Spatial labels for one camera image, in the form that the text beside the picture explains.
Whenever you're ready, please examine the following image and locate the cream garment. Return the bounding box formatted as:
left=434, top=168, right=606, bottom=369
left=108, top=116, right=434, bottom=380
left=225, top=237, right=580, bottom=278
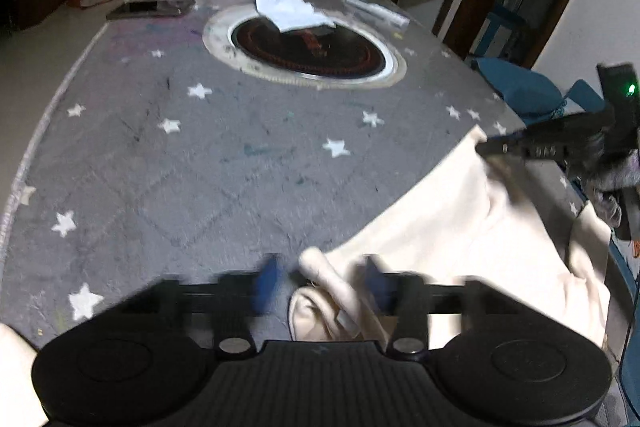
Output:
left=290, top=124, right=613, bottom=355

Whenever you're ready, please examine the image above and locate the round built-in induction cooker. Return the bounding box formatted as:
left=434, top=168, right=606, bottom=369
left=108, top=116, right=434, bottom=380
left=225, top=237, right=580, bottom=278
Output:
left=202, top=6, right=407, bottom=88

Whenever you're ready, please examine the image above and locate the black phone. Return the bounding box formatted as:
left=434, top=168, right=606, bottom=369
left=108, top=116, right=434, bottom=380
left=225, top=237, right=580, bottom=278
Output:
left=106, top=0, right=197, bottom=22

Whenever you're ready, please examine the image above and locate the white remote control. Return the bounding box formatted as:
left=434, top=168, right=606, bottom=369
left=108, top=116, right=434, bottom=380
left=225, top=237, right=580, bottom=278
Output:
left=345, top=0, right=411, bottom=28

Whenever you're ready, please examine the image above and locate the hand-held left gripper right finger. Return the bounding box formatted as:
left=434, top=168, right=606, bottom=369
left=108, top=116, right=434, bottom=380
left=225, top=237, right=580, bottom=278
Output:
left=362, top=254, right=506, bottom=358

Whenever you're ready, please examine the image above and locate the white tissue paper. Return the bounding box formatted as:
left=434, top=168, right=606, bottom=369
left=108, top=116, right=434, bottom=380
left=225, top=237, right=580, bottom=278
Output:
left=253, top=0, right=337, bottom=32

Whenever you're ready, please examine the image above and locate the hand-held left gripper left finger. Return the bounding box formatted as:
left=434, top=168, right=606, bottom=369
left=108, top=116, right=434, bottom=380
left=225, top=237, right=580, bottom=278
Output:
left=120, top=252, right=286, bottom=358

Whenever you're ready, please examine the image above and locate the person's right forearm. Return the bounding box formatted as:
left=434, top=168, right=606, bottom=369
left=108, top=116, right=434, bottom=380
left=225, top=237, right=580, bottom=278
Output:
left=582, top=147, right=640, bottom=228

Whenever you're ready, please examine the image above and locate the grey star-print tablecloth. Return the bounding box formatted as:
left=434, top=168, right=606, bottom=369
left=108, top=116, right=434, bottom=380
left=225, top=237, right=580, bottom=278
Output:
left=0, top=0, right=621, bottom=358

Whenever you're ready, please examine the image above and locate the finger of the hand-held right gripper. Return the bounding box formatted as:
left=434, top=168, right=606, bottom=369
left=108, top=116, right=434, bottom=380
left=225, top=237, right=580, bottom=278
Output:
left=475, top=109, right=613, bottom=162

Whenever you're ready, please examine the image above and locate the blue cabinet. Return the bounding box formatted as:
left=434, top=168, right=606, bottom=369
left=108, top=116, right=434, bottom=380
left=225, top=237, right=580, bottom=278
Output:
left=475, top=2, right=531, bottom=58

